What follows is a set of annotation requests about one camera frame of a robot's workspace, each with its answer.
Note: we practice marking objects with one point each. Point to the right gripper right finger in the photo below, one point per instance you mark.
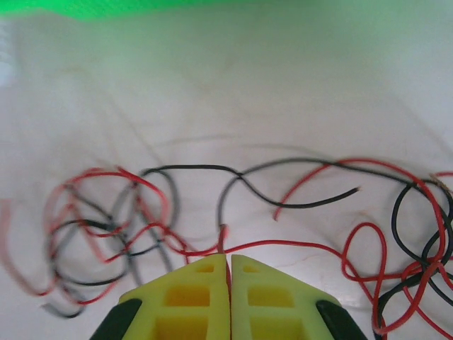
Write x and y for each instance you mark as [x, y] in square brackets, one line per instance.
[276, 311]

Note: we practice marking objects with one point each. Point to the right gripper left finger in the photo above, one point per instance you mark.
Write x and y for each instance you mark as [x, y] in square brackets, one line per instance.
[184, 311]

